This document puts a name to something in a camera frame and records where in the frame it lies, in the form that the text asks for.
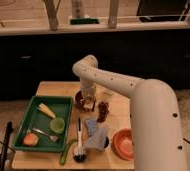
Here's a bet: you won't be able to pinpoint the blue sponge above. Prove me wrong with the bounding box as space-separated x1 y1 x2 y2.
84 118 98 136

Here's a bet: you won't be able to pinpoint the black box background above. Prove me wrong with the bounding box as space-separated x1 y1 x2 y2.
137 0 187 22

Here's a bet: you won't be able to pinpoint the green base white post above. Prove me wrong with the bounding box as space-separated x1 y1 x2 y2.
70 0 99 25

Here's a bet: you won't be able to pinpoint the yellow corn cob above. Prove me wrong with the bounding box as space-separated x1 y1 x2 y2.
38 103 56 118

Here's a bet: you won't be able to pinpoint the black pole stand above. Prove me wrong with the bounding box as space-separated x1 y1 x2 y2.
0 121 13 171

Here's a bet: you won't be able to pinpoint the wooden table leg right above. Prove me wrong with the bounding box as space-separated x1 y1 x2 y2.
108 0 119 29

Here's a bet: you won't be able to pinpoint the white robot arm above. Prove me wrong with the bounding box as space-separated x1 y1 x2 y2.
72 55 188 171

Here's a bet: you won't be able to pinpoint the red yellow apple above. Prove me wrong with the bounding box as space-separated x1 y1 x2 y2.
23 133 39 146

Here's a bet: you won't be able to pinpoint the grey blue cloth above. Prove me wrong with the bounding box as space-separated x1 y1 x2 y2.
84 127 109 151

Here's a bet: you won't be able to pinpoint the orange bowl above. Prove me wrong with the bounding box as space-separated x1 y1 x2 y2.
112 129 133 161

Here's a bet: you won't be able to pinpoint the purple bowl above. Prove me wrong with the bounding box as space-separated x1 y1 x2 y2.
75 91 86 111

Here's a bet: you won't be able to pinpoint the green plastic tray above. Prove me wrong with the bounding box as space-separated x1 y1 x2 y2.
13 96 73 153

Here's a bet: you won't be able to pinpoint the wooden table leg left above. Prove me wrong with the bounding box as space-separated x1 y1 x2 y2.
43 0 58 31

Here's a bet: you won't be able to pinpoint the green cup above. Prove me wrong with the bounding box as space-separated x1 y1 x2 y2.
50 118 65 134

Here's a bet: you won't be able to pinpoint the wooden table leg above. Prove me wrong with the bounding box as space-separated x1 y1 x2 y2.
43 0 58 31
108 0 119 29

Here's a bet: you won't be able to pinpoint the dark red grapes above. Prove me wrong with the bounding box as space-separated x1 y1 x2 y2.
97 102 109 122

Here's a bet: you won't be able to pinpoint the metal spoon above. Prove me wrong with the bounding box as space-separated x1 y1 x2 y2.
32 128 59 142

